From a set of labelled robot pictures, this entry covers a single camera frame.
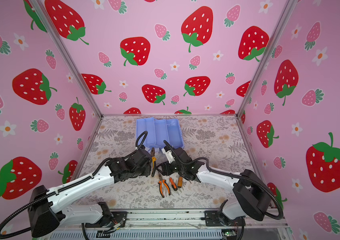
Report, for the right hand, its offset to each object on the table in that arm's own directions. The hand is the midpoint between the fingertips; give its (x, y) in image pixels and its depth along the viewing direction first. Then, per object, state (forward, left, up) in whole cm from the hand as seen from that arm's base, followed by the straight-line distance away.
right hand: (158, 166), depth 80 cm
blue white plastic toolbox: (+29, +6, -3) cm, 29 cm away
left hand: (-1, +3, +1) cm, 4 cm away
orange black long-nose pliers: (-3, -1, -11) cm, 12 cm away
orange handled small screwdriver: (-5, -9, -11) cm, 15 cm away
